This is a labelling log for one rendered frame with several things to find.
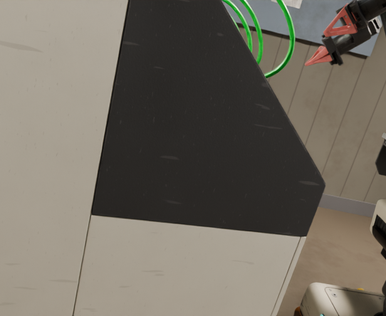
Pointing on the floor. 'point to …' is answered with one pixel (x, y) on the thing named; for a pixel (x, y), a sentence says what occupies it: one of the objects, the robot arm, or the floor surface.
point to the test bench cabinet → (182, 269)
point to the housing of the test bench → (42, 145)
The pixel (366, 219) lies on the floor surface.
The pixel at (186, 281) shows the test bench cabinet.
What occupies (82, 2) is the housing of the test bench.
